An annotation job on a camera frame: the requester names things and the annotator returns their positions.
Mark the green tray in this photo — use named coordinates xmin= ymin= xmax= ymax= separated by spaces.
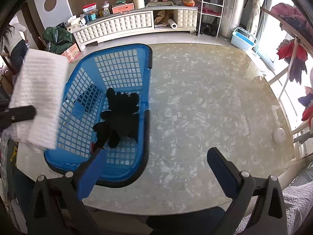
xmin=146 ymin=0 xmax=174 ymax=7

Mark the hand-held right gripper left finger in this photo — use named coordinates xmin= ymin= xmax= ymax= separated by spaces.
xmin=26 ymin=142 xmax=108 ymax=235

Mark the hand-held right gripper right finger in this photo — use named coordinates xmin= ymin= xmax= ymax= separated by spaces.
xmin=207 ymin=147 xmax=289 ymax=235

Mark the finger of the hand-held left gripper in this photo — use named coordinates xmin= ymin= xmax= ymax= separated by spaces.
xmin=0 ymin=105 xmax=37 ymax=129

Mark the white metal rack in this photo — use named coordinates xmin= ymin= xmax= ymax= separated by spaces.
xmin=192 ymin=0 xmax=227 ymax=38

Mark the pink and dark garment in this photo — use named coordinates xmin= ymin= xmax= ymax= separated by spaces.
xmin=270 ymin=2 xmax=306 ymax=37

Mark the brown paper bag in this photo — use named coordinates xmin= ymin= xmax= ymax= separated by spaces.
xmin=154 ymin=10 xmax=169 ymax=25

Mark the pink printed cardboard box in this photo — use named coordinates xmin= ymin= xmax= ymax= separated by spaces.
xmin=61 ymin=43 xmax=82 ymax=63

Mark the black plush toy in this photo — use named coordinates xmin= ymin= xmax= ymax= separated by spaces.
xmin=92 ymin=88 xmax=141 ymax=148

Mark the grey knitted blanket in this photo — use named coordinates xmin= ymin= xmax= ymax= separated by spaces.
xmin=235 ymin=182 xmax=313 ymax=235

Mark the white ribbed towel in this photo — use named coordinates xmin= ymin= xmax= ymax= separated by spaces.
xmin=8 ymin=48 xmax=70 ymax=153

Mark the green plastic bag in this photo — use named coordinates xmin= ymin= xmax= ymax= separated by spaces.
xmin=43 ymin=26 xmax=74 ymax=54

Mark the white round disc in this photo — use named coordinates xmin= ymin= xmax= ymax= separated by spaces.
xmin=273 ymin=128 xmax=287 ymax=143

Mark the light blue plastic bin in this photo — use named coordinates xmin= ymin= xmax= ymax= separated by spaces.
xmin=231 ymin=27 xmax=258 ymax=50

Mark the red garment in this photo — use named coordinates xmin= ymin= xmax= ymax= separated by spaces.
xmin=276 ymin=39 xmax=308 ymax=84

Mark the patterned curtain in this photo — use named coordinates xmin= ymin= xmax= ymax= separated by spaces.
xmin=246 ymin=0 xmax=268 ymax=33

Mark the white tufted cabinet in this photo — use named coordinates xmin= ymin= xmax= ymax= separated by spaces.
xmin=72 ymin=5 xmax=199 ymax=52

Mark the blue plastic basket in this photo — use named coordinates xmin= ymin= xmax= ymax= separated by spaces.
xmin=44 ymin=43 xmax=153 ymax=188

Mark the white clothes drying rack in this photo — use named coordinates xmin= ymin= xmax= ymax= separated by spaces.
xmin=260 ymin=6 xmax=313 ymax=152

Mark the black bag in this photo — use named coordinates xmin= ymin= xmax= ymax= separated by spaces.
xmin=202 ymin=23 xmax=218 ymax=37

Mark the red and white packet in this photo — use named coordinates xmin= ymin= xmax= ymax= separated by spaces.
xmin=82 ymin=3 xmax=98 ymax=15

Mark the grey standing air conditioner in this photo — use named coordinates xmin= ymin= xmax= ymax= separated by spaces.
xmin=219 ymin=0 xmax=247 ymax=40

